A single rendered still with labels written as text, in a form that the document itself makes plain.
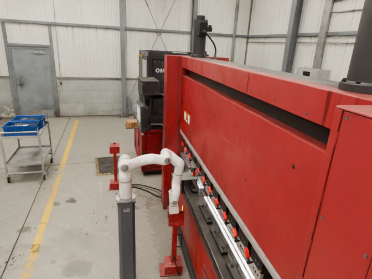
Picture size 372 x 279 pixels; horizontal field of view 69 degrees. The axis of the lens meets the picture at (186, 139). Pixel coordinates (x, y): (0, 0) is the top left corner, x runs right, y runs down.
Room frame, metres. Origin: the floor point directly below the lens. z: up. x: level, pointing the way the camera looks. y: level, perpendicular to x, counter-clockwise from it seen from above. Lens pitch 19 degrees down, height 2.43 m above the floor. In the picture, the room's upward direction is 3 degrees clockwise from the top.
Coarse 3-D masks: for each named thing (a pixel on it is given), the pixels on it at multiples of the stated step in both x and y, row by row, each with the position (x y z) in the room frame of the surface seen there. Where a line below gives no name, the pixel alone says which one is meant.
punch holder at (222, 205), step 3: (222, 201) 1.95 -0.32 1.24; (219, 204) 2.00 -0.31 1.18; (222, 204) 1.94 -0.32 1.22; (225, 204) 1.88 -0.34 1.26; (222, 207) 1.93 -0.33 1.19; (225, 207) 1.87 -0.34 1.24; (219, 210) 1.98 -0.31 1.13; (222, 210) 1.92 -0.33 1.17; (225, 210) 1.86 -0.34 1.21; (228, 210) 1.86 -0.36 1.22; (219, 213) 1.97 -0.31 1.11; (222, 213) 1.91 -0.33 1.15; (228, 213) 1.86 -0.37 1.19; (222, 216) 1.91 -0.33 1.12; (222, 219) 1.90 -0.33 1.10
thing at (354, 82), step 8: (368, 0) 1.06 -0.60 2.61; (368, 8) 1.05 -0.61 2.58; (368, 16) 1.04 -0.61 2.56; (360, 24) 1.07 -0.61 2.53; (368, 24) 1.03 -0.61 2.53; (360, 32) 1.06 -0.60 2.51; (368, 32) 1.03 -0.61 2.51; (360, 40) 1.05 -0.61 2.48; (368, 40) 1.02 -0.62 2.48; (360, 48) 1.04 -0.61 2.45; (368, 48) 1.01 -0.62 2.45; (352, 56) 1.08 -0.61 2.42; (360, 56) 1.03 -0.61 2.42; (368, 56) 1.01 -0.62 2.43; (352, 64) 1.06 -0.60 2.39; (360, 64) 1.02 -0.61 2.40; (368, 64) 1.00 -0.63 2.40; (352, 72) 1.05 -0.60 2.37; (360, 72) 1.02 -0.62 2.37; (368, 72) 1.00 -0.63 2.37; (344, 80) 1.07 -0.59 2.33; (352, 80) 1.04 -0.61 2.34; (360, 80) 1.01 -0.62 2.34; (368, 80) 1.00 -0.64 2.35; (344, 88) 1.04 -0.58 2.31; (352, 88) 1.01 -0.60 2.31; (360, 88) 0.99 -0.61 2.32; (368, 88) 0.98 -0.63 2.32
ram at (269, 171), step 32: (192, 96) 3.11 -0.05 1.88; (224, 96) 2.19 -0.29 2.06; (192, 128) 3.02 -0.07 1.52; (224, 128) 2.06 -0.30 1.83; (256, 128) 1.56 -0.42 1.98; (288, 128) 1.33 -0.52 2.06; (224, 160) 1.99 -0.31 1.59; (256, 160) 1.51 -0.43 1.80; (288, 160) 1.22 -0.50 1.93; (320, 160) 1.02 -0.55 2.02; (224, 192) 1.93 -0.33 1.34; (256, 192) 1.46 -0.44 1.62; (288, 192) 1.17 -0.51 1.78; (256, 224) 1.40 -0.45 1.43; (288, 224) 1.13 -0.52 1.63; (288, 256) 1.08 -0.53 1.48
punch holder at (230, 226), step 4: (228, 216) 1.80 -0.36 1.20; (232, 216) 1.72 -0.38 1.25; (228, 220) 1.79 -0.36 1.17; (232, 220) 1.72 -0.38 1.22; (228, 224) 1.78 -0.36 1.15; (232, 224) 1.71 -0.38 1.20; (236, 224) 1.66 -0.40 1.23; (228, 228) 1.77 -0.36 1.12; (236, 228) 1.66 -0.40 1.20; (232, 232) 1.69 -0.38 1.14; (232, 236) 1.68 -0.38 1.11
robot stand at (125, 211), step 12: (132, 192) 2.42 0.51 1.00; (120, 204) 2.22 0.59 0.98; (132, 204) 2.26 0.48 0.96; (120, 216) 2.23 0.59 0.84; (132, 216) 2.26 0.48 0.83; (120, 228) 2.23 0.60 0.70; (132, 228) 2.26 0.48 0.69; (120, 240) 2.24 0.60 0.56; (132, 240) 2.26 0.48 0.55; (120, 252) 2.24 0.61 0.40; (132, 252) 2.26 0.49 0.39; (120, 264) 2.24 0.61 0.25; (132, 264) 2.26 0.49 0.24; (120, 276) 2.25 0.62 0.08; (132, 276) 2.26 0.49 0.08
